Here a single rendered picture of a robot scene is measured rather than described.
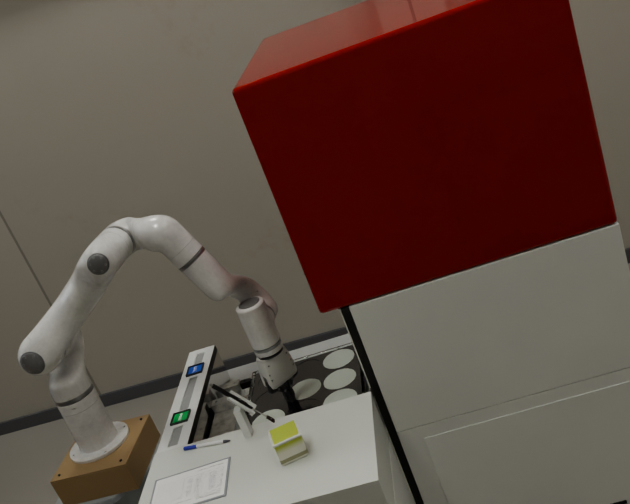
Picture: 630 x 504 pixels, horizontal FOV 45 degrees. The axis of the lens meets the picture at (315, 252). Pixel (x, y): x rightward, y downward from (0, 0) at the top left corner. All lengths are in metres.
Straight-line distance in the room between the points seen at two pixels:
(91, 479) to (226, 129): 2.09
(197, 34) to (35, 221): 1.38
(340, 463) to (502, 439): 0.52
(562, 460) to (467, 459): 0.26
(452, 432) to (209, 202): 2.32
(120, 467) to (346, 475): 0.80
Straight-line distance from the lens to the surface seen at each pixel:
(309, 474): 1.87
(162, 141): 4.04
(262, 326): 2.11
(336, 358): 2.38
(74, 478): 2.44
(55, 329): 2.27
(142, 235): 2.08
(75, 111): 4.14
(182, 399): 2.41
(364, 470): 1.81
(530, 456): 2.23
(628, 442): 2.27
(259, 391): 2.38
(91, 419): 2.43
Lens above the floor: 2.07
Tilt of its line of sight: 21 degrees down
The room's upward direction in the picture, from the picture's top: 21 degrees counter-clockwise
